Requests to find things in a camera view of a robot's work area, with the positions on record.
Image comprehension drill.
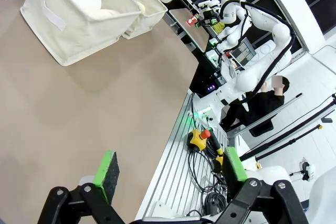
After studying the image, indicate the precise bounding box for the cream fabric storage basket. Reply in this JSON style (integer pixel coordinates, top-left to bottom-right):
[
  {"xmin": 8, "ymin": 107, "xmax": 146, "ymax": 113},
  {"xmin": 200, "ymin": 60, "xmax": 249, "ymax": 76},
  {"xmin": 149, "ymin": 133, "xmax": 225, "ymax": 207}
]
[
  {"xmin": 115, "ymin": 0, "xmax": 169, "ymax": 40},
  {"xmin": 20, "ymin": 0, "xmax": 142, "ymax": 67}
]

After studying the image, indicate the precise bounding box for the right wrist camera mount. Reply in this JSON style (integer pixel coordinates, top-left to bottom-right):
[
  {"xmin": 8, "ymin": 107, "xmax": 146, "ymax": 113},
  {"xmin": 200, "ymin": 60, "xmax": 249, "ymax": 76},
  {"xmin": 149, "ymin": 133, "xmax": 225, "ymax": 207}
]
[{"xmin": 198, "ymin": 0, "xmax": 218, "ymax": 9}]

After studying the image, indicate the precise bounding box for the black plug cable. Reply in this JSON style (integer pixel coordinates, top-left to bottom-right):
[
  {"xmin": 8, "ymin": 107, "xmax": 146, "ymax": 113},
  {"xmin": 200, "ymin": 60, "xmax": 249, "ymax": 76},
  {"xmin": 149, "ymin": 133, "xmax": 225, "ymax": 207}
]
[{"xmin": 203, "ymin": 191, "xmax": 226, "ymax": 216}]

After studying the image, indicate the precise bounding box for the yellow towel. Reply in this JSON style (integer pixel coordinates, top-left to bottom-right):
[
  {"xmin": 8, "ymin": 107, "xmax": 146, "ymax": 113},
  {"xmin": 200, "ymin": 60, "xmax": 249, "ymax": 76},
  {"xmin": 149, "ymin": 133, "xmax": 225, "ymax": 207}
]
[{"xmin": 135, "ymin": 1, "xmax": 146, "ymax": 15}]

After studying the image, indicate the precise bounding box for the brown background table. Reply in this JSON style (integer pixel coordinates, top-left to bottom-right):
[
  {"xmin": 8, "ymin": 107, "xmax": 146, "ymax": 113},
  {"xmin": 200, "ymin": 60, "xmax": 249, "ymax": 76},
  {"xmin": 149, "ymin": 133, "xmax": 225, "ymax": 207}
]
[{"xmin": 169, "ymin": 8, "xmax": 209, "ymax": 52}]

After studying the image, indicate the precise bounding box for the yellow emergency stop button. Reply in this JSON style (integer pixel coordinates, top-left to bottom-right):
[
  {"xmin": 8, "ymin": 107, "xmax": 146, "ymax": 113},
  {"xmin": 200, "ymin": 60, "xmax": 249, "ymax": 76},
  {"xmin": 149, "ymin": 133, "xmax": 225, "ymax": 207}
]
[{"xmin": 187, "ymin": 129, "xmax": 212, "ymax": 153}]

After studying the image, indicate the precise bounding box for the computer monitor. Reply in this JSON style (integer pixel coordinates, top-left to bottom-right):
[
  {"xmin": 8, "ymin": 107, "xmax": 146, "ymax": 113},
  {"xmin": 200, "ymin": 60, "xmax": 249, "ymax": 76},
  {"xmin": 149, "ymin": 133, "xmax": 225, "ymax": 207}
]
[{"xmin": 236, "ymin": 37, "xmax": 258, "ymax": 66}]

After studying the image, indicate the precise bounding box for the black tripod leg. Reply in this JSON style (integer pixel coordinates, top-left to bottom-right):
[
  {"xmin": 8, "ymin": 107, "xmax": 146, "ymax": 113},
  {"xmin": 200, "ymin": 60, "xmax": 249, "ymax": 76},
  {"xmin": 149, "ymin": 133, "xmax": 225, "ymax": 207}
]
[
  {"xmin": 256, "ymin": 124, "xmax": 323, "ymax": 161},
  {"xmin": 244, "ymin": 97, "xmax": 336, "ymax": 157}
]

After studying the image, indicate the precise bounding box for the seated person in black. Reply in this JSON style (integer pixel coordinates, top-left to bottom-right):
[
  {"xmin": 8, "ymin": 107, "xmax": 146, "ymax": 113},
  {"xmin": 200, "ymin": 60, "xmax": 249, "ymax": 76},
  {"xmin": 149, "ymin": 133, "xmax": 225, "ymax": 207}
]
[{"xmin": 220, "ymin": 76, "xmax": 291, "ymax": 132}]

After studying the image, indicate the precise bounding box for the white small device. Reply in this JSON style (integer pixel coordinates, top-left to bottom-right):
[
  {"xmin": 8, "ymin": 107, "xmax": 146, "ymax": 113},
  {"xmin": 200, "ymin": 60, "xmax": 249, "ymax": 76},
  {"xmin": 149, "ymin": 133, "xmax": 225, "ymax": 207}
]
[{"xmin": 290, "ymin": 157, "xmax": 316, "ymax": 182}]

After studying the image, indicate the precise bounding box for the black right arm cable sleeve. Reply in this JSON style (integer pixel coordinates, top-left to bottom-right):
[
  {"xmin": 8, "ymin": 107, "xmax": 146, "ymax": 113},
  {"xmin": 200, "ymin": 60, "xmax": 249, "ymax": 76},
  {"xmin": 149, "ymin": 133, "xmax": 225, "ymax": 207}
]
[{"xmin": 220, "ymin": 0, "xmax": 295, "ymax": 104}]

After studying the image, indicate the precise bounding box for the aluminium slotted base plate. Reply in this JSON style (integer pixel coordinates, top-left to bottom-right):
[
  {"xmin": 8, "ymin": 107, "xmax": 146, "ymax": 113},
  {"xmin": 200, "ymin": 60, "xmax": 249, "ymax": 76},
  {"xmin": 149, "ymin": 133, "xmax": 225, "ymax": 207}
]
[{"xmin": 135, "ymin": 91, "xmax": 229, "ymax": 221}]

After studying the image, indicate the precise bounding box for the black yellow enabling switch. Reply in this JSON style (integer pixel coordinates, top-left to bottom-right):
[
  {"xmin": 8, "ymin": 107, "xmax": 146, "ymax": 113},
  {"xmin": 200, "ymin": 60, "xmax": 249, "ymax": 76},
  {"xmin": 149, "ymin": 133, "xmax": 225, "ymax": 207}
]
[{"xmin": 208, "ymin": 129, "xmax": 225, "ymax": 173}]

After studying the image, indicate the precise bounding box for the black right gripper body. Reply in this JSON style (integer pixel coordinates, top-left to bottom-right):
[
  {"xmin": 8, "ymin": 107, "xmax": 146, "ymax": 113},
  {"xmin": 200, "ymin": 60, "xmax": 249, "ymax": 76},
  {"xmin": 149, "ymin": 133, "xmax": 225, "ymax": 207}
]
[{"xmin": 199, "ymin": 8, "xmax": 220, "ymax": 27}]

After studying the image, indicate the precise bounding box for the coiled black cable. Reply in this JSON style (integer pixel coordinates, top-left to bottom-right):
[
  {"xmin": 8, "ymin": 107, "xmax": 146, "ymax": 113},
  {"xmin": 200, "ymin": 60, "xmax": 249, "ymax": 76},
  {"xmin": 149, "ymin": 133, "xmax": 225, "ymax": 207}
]
[{"xmin": 188, "ymin": 150, "xmax": 229, "ymax": 193}]

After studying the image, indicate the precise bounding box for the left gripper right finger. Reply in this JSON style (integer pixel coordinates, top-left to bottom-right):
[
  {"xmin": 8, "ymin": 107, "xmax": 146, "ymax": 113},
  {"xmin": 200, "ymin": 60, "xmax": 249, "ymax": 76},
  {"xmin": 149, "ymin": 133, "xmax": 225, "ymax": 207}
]
[{"xmin": 209, "ymin": 146, "xmax": 309, "ymax": 224}]

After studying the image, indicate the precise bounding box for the silver metal bar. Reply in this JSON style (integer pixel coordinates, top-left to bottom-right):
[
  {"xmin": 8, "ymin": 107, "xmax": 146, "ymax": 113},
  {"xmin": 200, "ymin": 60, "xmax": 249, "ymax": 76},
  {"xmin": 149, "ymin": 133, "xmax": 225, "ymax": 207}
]
[{"xmin": 228, "ymin": 92, "xmax": 303, "ymax": 137}]

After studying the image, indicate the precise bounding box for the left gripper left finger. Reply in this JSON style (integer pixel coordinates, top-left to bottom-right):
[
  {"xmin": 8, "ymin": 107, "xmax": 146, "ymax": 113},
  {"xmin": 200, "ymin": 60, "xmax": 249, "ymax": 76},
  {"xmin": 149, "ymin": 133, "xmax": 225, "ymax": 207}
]
[{"xmin": 38, "ymin": 150, "xmax": 124, "ymax": 224}]

